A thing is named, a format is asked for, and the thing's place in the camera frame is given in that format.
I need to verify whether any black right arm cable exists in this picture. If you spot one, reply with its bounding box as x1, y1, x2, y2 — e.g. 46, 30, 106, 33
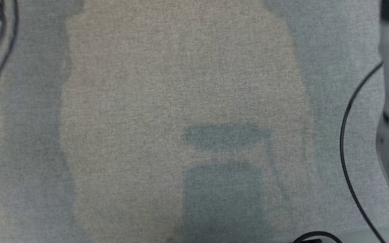
339, 62, 386, 243

